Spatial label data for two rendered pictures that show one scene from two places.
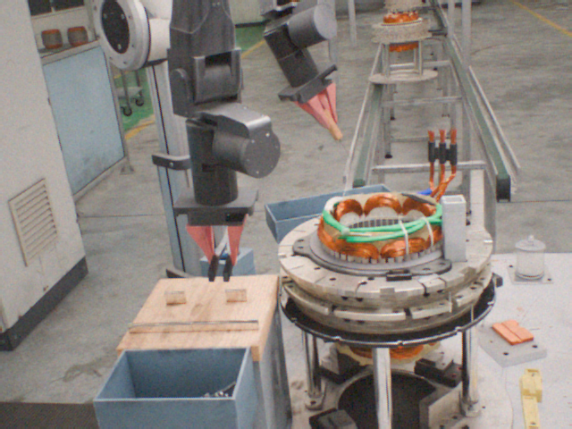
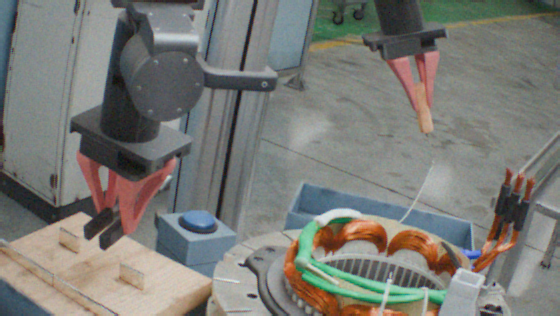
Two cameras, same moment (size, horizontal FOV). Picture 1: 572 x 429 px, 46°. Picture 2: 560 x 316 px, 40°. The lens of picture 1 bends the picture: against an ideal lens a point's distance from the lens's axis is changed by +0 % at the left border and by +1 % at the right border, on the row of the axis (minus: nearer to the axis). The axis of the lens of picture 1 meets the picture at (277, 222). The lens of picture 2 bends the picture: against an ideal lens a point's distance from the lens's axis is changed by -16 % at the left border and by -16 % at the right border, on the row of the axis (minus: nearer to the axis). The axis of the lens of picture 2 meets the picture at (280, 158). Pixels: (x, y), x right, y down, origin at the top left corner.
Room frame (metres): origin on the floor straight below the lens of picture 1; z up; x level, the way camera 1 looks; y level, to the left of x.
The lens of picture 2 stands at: (0.19, -0.24, 1.49)
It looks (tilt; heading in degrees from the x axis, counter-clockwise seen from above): 20 degrees down; 15
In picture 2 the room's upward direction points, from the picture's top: 11 degrees clockwise
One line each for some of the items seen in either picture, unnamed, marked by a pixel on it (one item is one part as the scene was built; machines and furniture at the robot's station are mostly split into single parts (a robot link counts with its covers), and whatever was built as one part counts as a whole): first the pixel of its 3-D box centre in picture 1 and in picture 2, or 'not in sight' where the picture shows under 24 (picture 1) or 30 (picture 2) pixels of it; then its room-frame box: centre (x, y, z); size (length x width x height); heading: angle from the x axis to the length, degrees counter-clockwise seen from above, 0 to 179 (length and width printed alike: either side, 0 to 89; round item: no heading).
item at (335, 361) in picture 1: (340, 351); not in sight; (1.03, -0.08, 0.85); 0.06 x 0.04 x 0.05; 130
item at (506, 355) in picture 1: (506, 340); not in sight; (1.09, -0.41, 0.79); 0.12 x 0.09 x 0.02; 12
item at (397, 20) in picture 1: (400, 31); not in sight; (3.87, -0.81, 1.05); 0.22 x 0.22 x 0.20
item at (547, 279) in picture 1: (530, 256); not in sight; (1.36, -0.56, 0.83); 0.09 x 0.09 x 0.10; 77
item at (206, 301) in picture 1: (205, 315); (88, 279); (0.84, 0.12, 1.05); 0.20 x 0.19 x 0.02; 170
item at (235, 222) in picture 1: (222, 232); (123, 182); (0.83, 0.08, 1.18); 0.07 x 0.07 x 0.09; 82
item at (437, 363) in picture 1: (433, 359); not in sight; (1.00, -0.25, 0.83); 0.05 x 0.04 x 0.02; 48
